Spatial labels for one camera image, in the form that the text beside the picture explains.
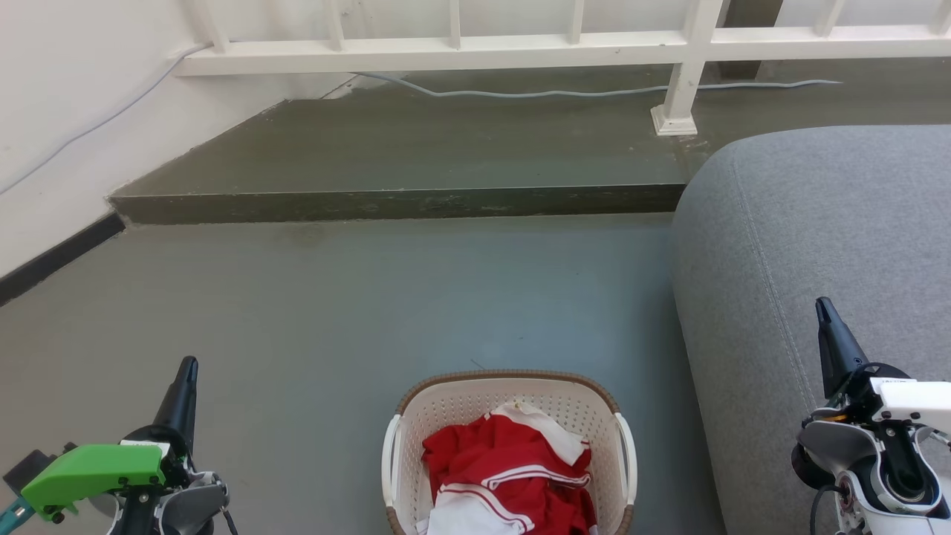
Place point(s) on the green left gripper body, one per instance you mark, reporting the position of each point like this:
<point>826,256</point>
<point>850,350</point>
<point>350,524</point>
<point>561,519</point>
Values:
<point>93,470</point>

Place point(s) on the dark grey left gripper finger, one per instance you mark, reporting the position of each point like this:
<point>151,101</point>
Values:
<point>180,403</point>

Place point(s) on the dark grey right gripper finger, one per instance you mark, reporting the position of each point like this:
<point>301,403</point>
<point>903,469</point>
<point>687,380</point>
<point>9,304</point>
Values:
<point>838,354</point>

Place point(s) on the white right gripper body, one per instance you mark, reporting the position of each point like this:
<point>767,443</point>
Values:
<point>914,401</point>

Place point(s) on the cream perforated laundry basket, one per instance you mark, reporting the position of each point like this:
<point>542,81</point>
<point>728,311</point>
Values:
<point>461,405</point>

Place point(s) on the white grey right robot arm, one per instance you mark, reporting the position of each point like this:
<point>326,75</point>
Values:
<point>843,453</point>

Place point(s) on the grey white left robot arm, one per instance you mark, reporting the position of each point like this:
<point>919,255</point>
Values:
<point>182,507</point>

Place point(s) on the grey fabric sofa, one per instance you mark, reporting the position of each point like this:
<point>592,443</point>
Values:
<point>802,223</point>

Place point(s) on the black baseboard strip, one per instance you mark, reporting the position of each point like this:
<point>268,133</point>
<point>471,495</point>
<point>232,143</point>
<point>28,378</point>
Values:
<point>59,256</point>

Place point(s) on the red and white garment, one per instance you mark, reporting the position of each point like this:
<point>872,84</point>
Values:
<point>490,461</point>

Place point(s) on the white wooden railing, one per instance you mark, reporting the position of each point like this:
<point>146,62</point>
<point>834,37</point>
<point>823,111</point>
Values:
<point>446,53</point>

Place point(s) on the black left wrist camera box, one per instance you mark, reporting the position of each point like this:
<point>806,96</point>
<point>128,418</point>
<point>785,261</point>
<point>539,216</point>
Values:
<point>26,466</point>

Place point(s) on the teal left wrist bracket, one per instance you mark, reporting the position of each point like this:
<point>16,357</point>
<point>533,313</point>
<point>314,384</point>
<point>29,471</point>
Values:
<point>9,515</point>

